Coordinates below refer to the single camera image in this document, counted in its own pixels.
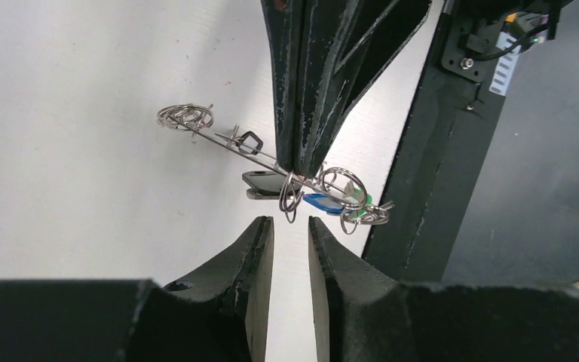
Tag large metal keyring disc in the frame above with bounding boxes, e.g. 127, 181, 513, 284
156, 103, 394, 235

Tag blue key tag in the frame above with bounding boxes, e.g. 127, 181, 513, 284
303, 193, 344, 215

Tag key with black tag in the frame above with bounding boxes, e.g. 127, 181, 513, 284
241, 170, 305, 223

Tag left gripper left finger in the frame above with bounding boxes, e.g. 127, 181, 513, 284
0, 216, 274, 361

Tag green key tag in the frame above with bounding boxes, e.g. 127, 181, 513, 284
354, 194, 372, 218

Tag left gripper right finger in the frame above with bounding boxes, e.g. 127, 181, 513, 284
308, 217, 579, 361

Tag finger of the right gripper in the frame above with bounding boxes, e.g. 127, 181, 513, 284
294, 0, 431, 177
261, 1, 309, 173

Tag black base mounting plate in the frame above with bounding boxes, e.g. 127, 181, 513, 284
362, 1, 565, 281

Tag black key tag on ring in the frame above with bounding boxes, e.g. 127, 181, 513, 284
236, 131, 264, 155

